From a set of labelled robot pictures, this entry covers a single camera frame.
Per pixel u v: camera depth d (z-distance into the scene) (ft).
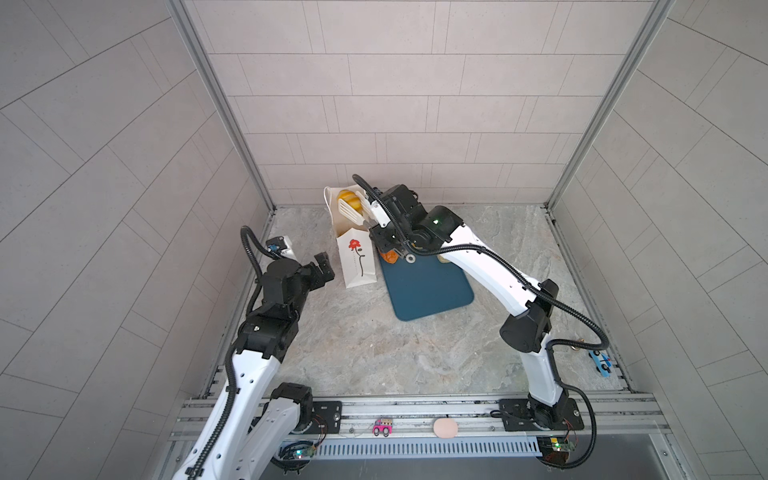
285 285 1.64
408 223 1.83
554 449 2.23
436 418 2.37
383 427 2.23
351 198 2.41
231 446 1.27
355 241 2.65
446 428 2.23
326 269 2.13
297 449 2.19
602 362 2.58
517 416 2.31
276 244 1.95
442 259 1.80
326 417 2.32
